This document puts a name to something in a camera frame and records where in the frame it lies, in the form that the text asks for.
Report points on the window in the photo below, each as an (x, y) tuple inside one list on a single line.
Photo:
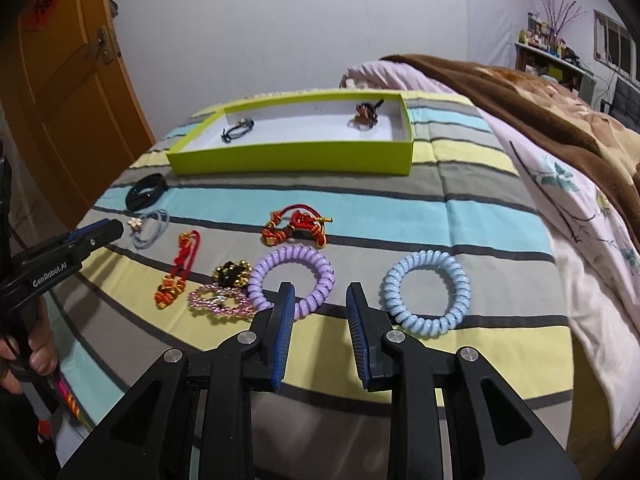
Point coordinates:
[(612, 37)]

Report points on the pink floral quilt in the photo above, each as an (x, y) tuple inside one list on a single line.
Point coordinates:
[(575, 240)]

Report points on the pink blossom branches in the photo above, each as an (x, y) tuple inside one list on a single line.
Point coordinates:
[(557, 7)]

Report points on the white wall shelf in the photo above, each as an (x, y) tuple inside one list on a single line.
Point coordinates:
[(555, 62)]

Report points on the brown fleece blanket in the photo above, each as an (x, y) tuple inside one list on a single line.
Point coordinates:
[(550, 110)]

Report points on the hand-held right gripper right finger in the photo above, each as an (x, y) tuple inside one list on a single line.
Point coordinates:
[(356, 325)]

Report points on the cream knitted cloth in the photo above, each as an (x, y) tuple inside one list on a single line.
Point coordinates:
[(351, 81)]

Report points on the person's left hand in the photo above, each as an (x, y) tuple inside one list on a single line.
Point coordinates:
[(39, 355)]

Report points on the lime green cardboard box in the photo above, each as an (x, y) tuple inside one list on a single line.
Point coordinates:
[(320, 152)]

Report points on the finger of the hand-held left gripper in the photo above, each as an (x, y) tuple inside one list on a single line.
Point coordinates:
[(114, 231), (90, 229)]

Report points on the pink rhinestone hair clip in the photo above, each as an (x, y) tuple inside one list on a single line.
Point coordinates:
[(220, 302)]

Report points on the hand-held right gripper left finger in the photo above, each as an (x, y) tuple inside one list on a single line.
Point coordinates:
[(284, 325)]

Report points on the black wristband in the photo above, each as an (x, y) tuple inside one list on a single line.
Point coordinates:
[(144, 193)]

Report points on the dark beaded ornament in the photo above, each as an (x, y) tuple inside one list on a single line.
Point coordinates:
[(365, 112)]

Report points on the black chair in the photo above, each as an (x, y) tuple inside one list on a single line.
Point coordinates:
[(627, 105)]

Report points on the metal door lock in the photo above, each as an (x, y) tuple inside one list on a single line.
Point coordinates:
[(106, 46)]

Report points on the orange wooden door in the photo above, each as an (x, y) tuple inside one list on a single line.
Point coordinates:
[(65, 110)]

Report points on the colourful patterned cloth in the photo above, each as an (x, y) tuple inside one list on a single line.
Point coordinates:
[(65, 395)]

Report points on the row of small shelf bottles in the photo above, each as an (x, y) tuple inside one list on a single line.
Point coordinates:
[(542, 37)]

